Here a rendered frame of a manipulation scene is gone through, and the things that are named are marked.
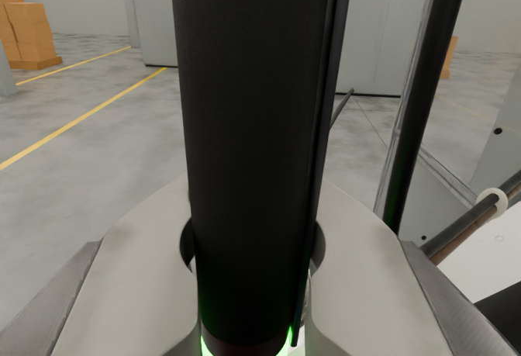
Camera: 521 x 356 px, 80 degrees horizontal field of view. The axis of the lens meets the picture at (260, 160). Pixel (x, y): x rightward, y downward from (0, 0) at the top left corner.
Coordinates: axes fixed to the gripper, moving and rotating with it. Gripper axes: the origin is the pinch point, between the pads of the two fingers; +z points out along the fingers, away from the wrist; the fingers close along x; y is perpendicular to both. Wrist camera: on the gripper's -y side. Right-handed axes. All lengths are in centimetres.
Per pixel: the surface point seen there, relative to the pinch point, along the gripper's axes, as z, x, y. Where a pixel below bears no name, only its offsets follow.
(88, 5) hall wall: 1275, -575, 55
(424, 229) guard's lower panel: 83, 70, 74
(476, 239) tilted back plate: 22.1, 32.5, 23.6
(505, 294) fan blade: 4.0, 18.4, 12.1
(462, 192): 71, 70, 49
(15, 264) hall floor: 136, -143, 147
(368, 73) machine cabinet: 522, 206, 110
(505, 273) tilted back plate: 16.2, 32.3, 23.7
